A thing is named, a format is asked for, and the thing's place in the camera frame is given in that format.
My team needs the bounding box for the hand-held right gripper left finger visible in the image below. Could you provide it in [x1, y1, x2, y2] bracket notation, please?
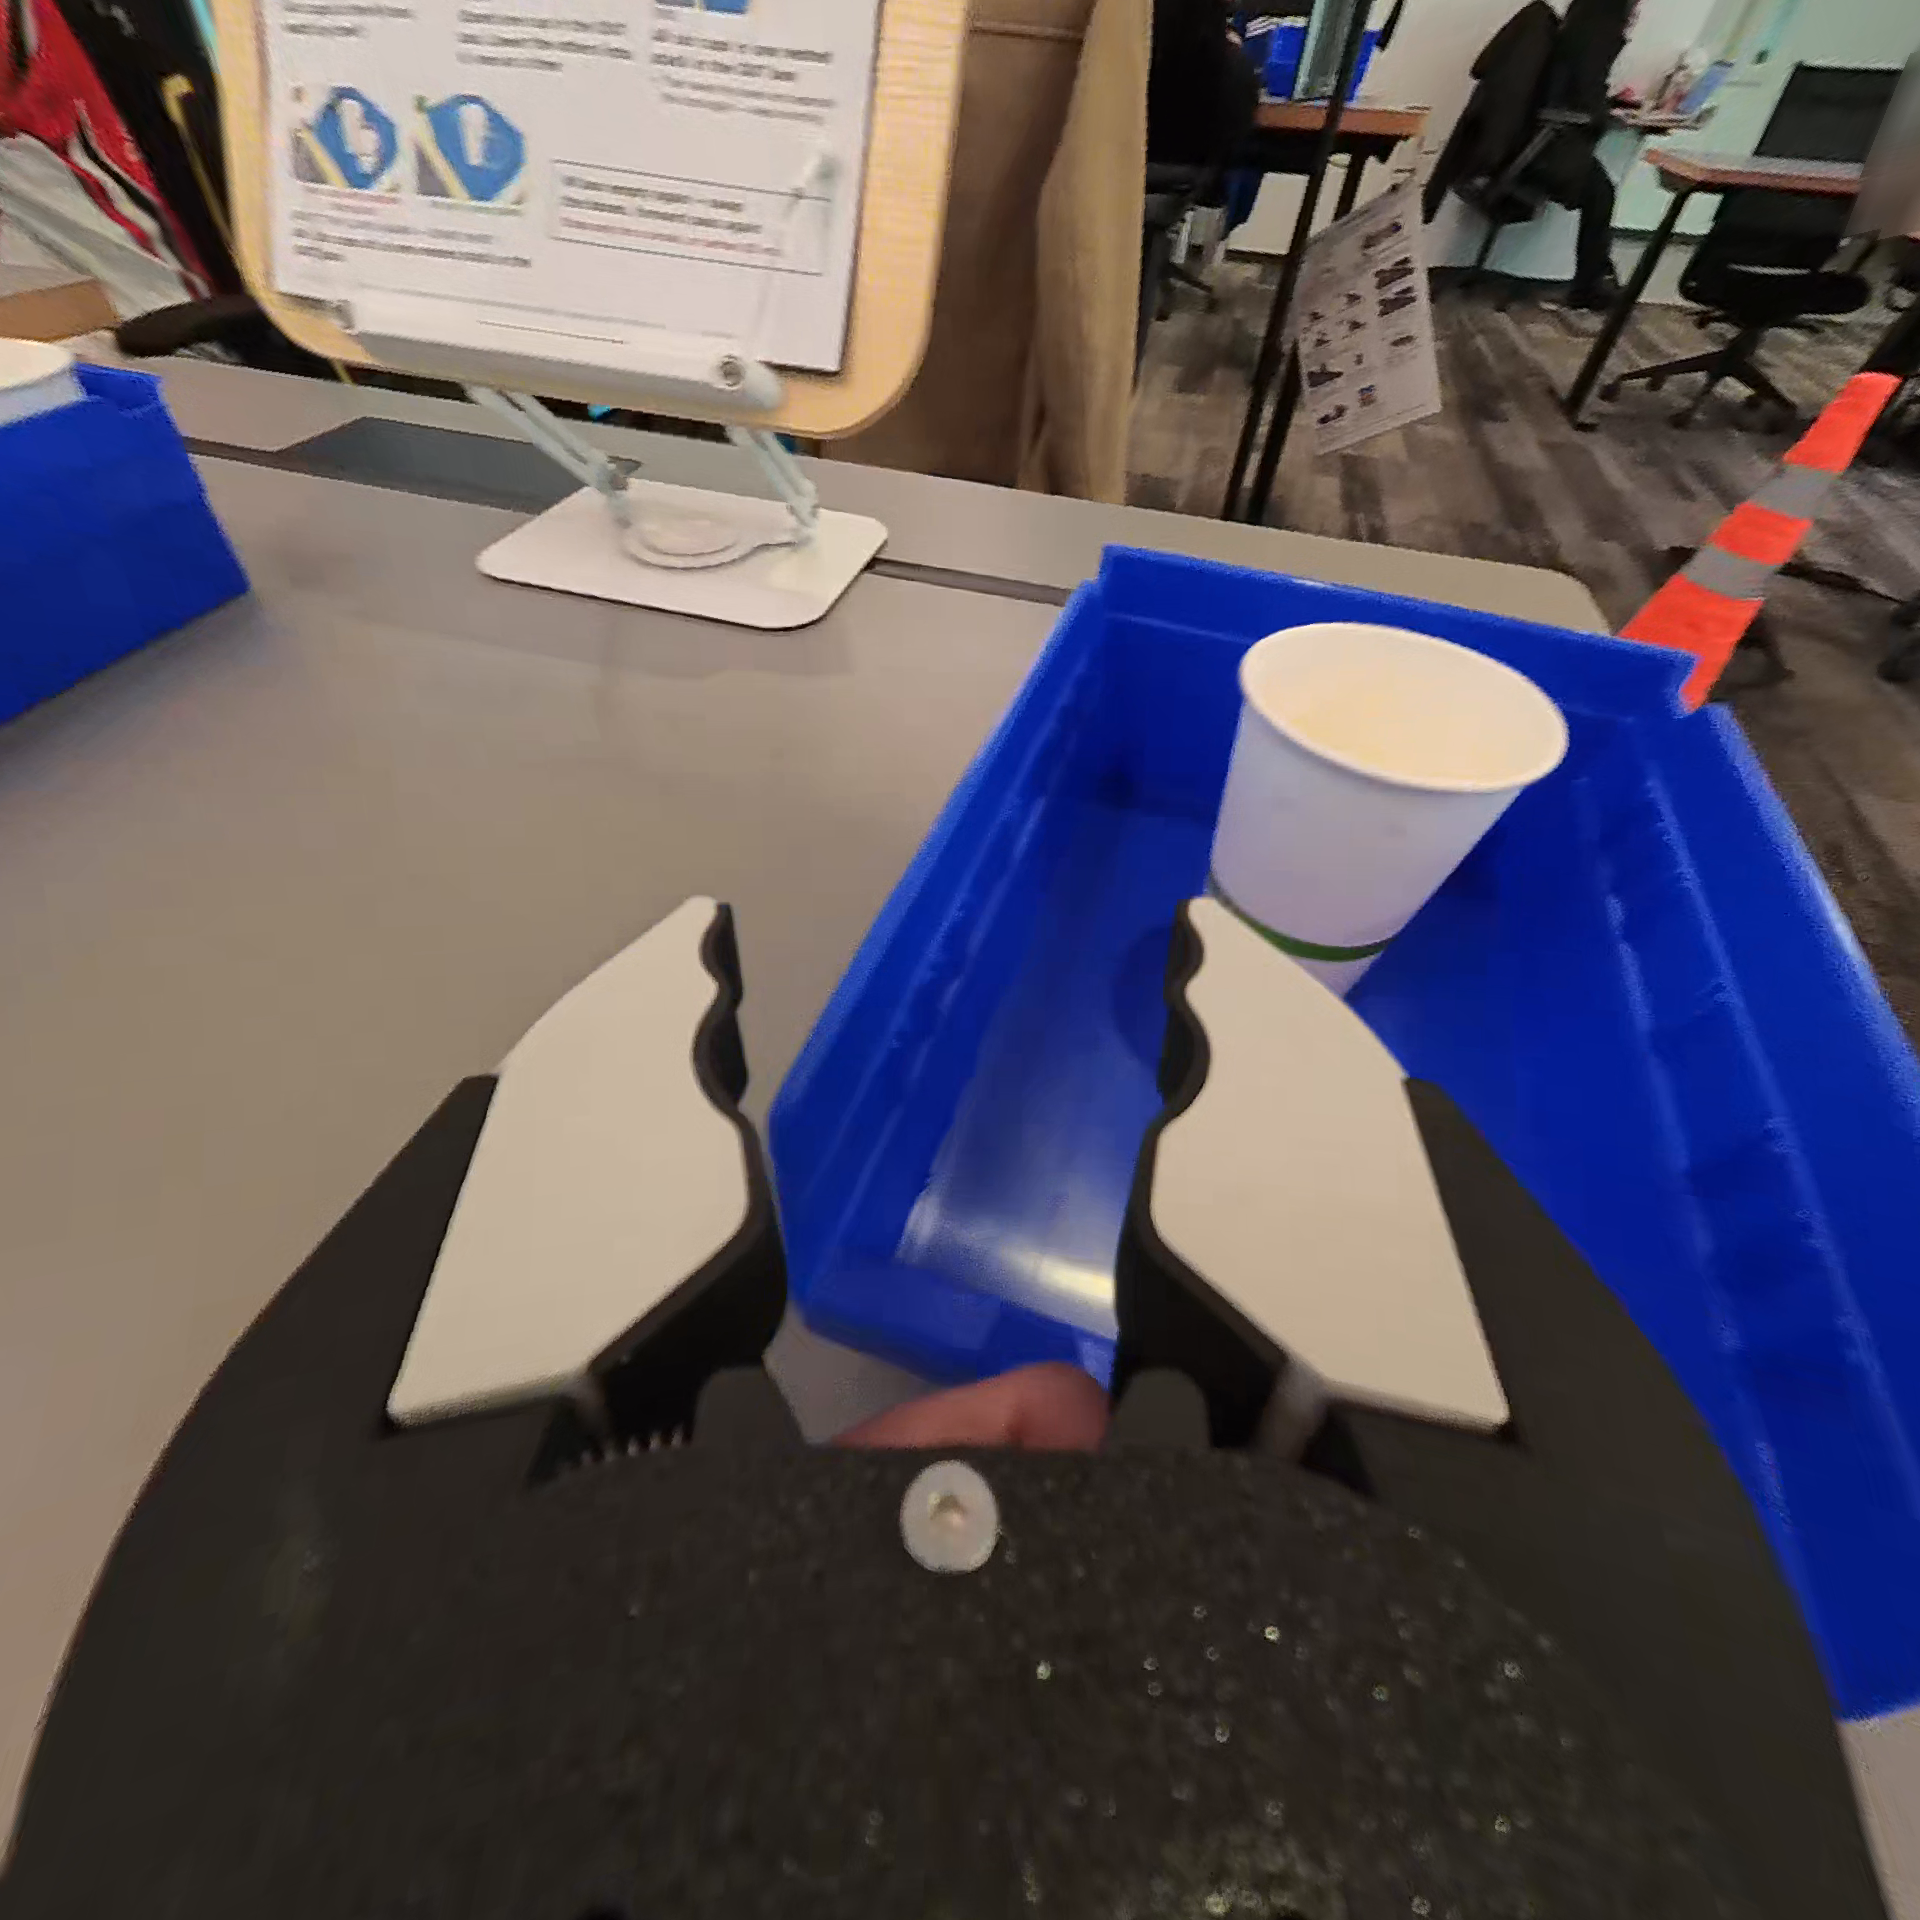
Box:
[385, 895, 794, 1448]

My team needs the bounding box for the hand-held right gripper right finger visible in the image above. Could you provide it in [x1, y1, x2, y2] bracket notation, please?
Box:
[1111, 895, 1514, 1456]

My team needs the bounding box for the white paper cup green band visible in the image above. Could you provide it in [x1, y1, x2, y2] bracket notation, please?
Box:
[1206, 622, 1573, 998]

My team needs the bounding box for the blue plastic bin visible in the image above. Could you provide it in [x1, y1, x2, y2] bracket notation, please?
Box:
[0, 358, 251, 726]
[1266, 15, 1383, 99]
[767, 543, 1920, 1718]

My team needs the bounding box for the person's right hand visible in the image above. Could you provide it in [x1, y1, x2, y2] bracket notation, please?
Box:
[829, 1359, 1115, 1454]

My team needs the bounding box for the orange traffic cone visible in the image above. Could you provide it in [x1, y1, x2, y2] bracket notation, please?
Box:
[1621, 373, 1905, 710]

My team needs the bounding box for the printed poster sign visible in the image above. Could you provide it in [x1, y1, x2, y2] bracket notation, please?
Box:
[1282, 181, 1445, 459]

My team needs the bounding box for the tan cardboard box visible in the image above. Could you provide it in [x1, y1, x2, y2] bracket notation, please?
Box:
[838, 0, 1157, 504]

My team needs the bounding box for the wooden document board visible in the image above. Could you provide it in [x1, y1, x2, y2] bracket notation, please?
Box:
[210, 0, 970, 441]

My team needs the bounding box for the grey table with wooden edge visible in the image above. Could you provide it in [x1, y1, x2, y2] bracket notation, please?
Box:
[0, 275, 125, 343]

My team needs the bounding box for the black office chair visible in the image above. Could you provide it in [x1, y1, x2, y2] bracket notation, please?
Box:
[1604, 59, 1900, 430]
[1423, 0, 1593, 302]

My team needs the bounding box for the dark desk wooden top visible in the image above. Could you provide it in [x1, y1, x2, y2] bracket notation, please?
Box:
[1567, 145, 1870, 424]
[1147, 96, 1431, 302]

